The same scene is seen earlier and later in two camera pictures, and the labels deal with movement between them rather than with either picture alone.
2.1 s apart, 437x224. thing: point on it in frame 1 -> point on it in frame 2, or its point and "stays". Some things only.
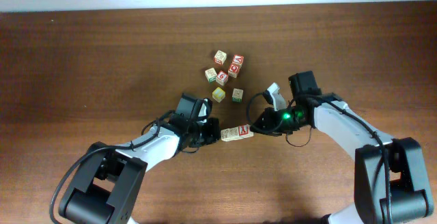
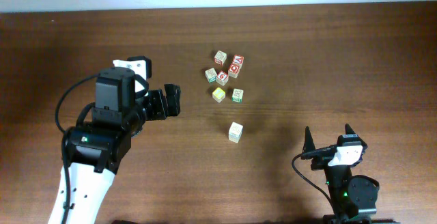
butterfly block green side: (237, 95) stays
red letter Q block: (233, 69) stays
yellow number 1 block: (218, 94) stays
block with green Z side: (225, 135) -> (235, 132)
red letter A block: (237, 59) stays
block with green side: (210, 75) stays
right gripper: (261, 123) -> (321, 162)
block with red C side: (220, 57) stays
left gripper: (214, 132) -> (158, 111)
